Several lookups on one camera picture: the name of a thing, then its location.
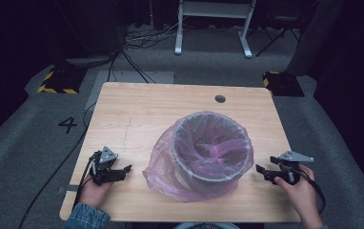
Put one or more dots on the person's left hand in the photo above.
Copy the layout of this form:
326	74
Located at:
92	194

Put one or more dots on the black yellow striped base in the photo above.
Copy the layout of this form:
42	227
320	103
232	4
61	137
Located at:
286	86
61	81

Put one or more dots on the white metal stand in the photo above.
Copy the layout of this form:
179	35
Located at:
215	9

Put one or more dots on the person's lap in jeans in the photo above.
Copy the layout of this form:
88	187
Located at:
205	226

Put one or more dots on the person's right hand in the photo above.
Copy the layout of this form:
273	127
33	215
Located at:
304	194

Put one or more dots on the grey flat stand base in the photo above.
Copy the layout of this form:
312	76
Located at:
88	61

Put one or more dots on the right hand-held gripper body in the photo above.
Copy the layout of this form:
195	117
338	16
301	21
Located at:
289	171

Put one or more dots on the grey curtain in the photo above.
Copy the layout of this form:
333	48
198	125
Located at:
313	38

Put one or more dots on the grey tape strip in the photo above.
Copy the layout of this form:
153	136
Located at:
66	189

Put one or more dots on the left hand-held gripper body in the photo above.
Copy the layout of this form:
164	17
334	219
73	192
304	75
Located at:
102	171

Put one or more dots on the green plastic bin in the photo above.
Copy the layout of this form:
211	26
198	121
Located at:
212	179

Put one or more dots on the pink plastic bag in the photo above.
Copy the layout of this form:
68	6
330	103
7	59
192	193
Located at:
161	171

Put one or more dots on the dark tripod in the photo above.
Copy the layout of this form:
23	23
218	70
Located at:
277	38

